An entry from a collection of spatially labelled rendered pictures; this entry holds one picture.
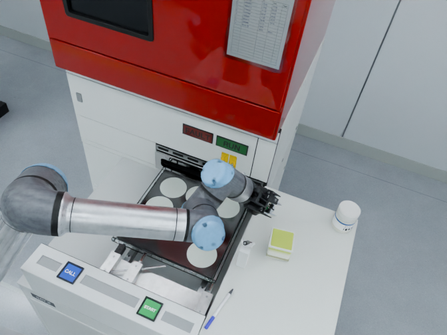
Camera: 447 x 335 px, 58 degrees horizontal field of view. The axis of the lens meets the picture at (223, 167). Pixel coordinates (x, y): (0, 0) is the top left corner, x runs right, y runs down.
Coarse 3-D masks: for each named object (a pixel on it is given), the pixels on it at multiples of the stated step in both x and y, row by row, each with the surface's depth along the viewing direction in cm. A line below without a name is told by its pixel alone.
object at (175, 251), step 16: (176, 176) 153; (160, 192) 147; (240, 208) 146; (224, 224) 141; (128, 240) 133; (144, 240) 133; (160, 240) 134; (224, 240) 136; (160, 256) 130; (176, 256) 130; (208, 272) 127
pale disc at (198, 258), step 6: (192, 246) 133; (192, 252) 132; (198, 252) 132; (204, 252) 132; (210, 252) 132; (216, 252) 133; (192, 258) 130; (198, 258) 131; (204, 258) 131; (210, 258) 131; (192, 264) 129; (198, 264) 129; (204, 264) 129; (210, 264) 129
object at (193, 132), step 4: (184, 128) 142; (188, 128) 141; (192, 128) 140; (184, 132) 143; (188, 132) 143; (192, 132) 142; (196, 132) 141; (200, 132) 140; (204, 132) 140; (196, 136) 142; (200, 136) 142; (204, 136) 141; (208, 136) 140; (204, 140) 142; (208, 140) 141
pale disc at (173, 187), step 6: (168, 180) 152; (174, 180) 152; (180, 180) 152; (162, 186) 149; (168, 186) 150; (174, 186) 150; (180, 186) 150; (186, 186) 150; (162, 192) 147; (168, 192) 148; (174, 192) 148; (180, 192) 148
